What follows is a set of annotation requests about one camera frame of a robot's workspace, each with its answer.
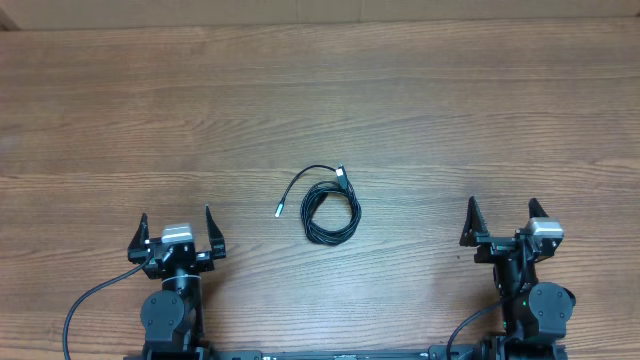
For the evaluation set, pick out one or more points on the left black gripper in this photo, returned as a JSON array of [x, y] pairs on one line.
[[204, 263]]

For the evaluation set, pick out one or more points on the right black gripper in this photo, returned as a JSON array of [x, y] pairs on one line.
[[476, 234]]

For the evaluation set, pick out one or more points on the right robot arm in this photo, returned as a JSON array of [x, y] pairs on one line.
[[535, 313]]

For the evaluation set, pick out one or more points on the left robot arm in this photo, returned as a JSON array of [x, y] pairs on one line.
[[173, 317]]

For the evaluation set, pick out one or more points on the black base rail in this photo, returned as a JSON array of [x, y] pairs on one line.
[[434, 352]]

